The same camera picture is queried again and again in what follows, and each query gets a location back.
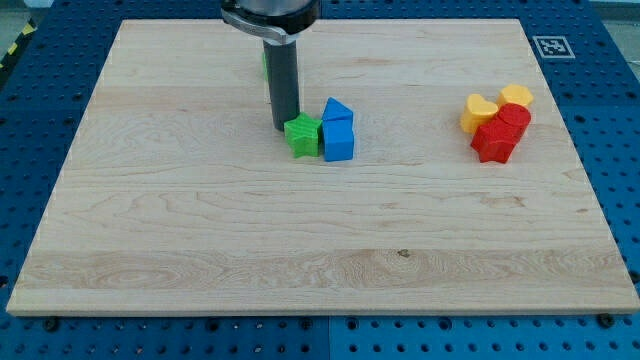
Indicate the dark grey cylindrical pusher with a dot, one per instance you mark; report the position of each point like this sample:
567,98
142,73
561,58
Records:
282,77

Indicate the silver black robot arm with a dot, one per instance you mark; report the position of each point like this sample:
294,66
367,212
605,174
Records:
278,23

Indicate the green star block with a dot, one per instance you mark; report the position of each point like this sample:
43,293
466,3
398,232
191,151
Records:
302,134

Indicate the red star block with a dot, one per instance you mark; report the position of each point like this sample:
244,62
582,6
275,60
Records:
495,141

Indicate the red circle block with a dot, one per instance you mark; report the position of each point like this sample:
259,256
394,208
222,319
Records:
513,120

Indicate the blue triangle block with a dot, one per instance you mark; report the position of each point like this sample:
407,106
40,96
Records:
335,110

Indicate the blue cube block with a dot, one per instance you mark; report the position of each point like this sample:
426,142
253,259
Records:
338,138

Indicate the wooden board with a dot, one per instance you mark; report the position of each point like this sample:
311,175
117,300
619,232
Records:
178,197

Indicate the yellow heart block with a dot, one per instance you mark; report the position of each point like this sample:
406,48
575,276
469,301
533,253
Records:
477,111

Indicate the yellow hexagon block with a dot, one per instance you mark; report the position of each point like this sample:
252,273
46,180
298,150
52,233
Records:
515,94

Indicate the white fiducial marker tag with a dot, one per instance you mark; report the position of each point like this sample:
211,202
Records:
553,47

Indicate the black screw front left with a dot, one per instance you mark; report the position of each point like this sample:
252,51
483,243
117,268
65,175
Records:
50,324

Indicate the black screw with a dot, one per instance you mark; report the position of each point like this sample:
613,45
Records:
605,320
50,324

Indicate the black screw front right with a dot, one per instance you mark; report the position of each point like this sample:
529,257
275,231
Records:
605,320

